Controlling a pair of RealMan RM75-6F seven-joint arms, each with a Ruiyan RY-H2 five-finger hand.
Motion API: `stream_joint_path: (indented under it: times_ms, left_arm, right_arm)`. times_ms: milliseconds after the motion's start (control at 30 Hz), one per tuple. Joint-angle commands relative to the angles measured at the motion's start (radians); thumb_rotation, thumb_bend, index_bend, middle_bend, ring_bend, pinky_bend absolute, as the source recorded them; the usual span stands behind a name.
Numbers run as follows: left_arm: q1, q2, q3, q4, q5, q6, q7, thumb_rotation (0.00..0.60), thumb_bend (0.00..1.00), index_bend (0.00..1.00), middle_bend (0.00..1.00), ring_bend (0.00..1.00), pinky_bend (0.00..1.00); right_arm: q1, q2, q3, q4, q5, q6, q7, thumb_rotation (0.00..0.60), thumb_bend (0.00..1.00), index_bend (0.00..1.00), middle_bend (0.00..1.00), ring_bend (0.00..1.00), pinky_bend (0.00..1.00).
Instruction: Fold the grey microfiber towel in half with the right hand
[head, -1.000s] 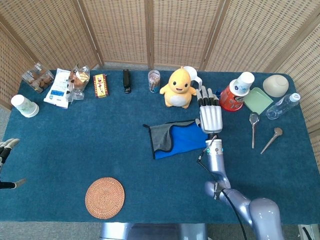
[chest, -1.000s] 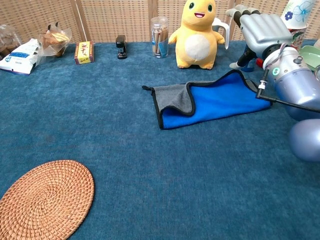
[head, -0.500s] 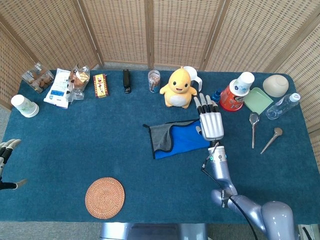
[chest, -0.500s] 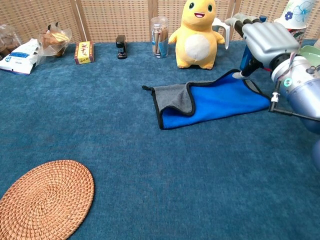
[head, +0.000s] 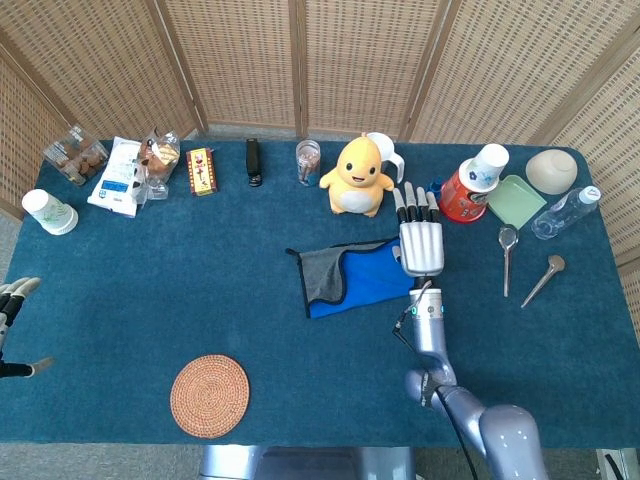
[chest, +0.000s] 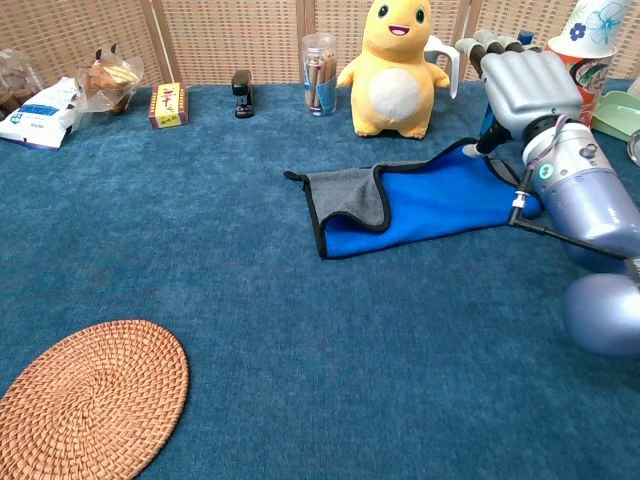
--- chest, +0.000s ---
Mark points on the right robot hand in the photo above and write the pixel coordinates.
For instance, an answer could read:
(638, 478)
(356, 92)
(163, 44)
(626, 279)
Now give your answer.
(530, 90)

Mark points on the grey and blue cloth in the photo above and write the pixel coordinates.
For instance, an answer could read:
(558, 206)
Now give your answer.
(425, 210)

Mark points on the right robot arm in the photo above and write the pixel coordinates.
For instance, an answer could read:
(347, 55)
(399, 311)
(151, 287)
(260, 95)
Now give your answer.
(585, 200)

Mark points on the blue spray bottle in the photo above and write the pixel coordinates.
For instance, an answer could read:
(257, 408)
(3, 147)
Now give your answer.
(486, 117)

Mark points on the white plastic pitcher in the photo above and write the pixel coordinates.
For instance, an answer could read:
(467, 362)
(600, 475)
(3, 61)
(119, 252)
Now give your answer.
(447, 65)

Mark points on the paper cup with blue flowers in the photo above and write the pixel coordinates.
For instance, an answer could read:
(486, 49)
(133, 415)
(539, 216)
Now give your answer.
(595, 25)

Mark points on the green plastic tray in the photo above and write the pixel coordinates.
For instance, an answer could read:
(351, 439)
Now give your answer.
(620, 112)

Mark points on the beige bowl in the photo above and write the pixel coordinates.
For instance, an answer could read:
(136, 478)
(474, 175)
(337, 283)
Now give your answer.
(635, 86)

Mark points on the metal spoon with round bowl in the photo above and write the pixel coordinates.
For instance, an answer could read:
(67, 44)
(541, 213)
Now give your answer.
(635, 147)

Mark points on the yellow plush toy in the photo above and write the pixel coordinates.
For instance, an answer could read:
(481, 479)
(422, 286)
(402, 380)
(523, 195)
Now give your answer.
(392, 90)

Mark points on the clear jar of biscuit sticks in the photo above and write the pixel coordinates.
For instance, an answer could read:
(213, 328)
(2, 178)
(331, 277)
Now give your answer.
(319, 75)

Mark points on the black stapler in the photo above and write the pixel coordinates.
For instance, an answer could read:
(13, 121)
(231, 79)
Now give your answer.
(242, 90)

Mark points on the rattan folding screen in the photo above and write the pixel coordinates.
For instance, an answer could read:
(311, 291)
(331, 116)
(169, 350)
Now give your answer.
(225, 40)

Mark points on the blue table cloth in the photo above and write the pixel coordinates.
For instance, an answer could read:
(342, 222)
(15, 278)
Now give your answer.
(250, 300)

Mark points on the yellow and red box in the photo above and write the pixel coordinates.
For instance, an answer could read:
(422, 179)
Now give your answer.
(169, 105)

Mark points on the bread in clear bag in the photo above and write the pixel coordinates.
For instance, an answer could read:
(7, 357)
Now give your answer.
(107, 80)

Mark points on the white and blue snack bag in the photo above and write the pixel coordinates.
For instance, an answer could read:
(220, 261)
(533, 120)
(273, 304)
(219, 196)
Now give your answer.
(37, 117)

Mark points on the clear box of pastries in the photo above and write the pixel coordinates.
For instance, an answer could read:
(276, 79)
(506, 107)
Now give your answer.
(15, 80)

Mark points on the round woven rattan mat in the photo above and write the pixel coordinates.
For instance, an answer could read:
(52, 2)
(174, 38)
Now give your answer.
(90, 400)

